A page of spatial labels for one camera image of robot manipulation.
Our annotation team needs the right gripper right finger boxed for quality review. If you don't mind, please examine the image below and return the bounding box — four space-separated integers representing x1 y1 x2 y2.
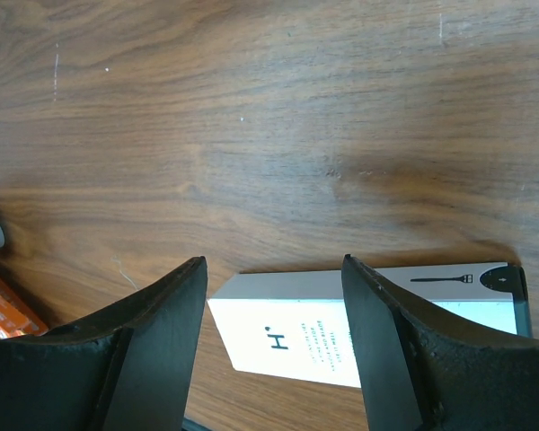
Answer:
341 256 539 430

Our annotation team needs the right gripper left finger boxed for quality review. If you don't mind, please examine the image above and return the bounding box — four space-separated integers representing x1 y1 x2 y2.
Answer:
0 257 208 430

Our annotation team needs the white slim razor box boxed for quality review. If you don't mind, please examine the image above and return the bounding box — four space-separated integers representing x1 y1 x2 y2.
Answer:
208 262 532 388

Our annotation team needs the top orange razor package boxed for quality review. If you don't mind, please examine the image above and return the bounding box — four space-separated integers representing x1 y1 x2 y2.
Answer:
0 278 49 339

